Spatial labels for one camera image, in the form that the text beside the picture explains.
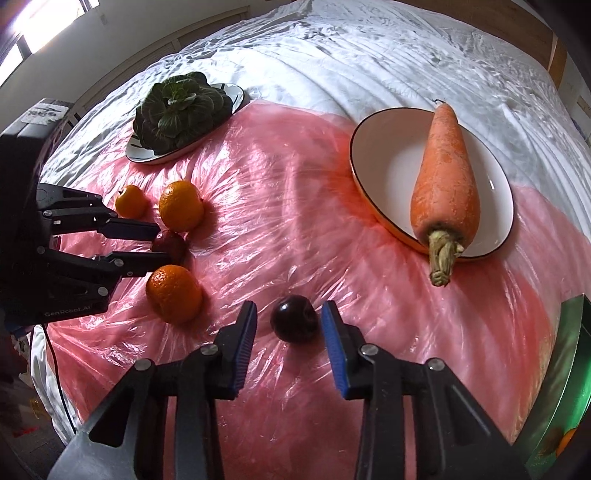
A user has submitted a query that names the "small smooth yellow-orange fruit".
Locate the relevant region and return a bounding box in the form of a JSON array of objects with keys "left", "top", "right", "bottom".
[{"left": 114, "top": 185, "right": 149, "bottom": 220}]

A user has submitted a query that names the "large orange mandarin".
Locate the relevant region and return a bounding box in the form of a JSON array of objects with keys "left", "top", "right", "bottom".
[{"left": 158, "top": 180, "right": 204, "bottom": 233}]

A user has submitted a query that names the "dark plum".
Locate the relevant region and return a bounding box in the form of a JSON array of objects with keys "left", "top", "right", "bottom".
[{"left": 270, "top": 295, "right": 320, "bottom": 344}]

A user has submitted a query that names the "white black patterned plate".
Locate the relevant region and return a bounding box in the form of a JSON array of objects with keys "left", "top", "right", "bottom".
[{"left": 125, "top": 83, "right": 245, "bottom": 165}]

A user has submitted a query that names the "dark green leafy vegetable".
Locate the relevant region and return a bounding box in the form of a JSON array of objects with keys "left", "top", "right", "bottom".
[{"left": 133, "top": 71, "right": 233, "bottom": 155}]

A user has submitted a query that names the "green rectangular tray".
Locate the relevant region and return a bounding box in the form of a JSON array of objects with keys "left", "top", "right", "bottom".
[{"left": 514, "top": 295, "right": 590, "bottom": 479}]

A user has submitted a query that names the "pink plastic sheet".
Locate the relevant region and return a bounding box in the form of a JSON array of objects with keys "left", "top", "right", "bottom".
[{"left": 49, "top": 103, "right": 590, "bottom": 479}]

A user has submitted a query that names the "window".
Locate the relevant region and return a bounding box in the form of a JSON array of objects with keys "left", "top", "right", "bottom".
[{"left": 1, "top": 0, "right": 100, "bottom": 84}]

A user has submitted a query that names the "large orange carrot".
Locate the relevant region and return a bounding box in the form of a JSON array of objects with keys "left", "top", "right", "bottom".
[{"left": 410, "top": 102, "right": 481, "bottom": 287}]

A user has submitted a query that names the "white bowl orange rim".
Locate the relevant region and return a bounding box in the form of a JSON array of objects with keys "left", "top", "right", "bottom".
[{"left": 349, "top": 107, "right": 515, "bottom": 261}]

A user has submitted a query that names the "white bed sheet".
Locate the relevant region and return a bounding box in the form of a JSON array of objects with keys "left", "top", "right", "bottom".
[{"left": 29, "top": 0, "right": 591, "bottom": 446}]

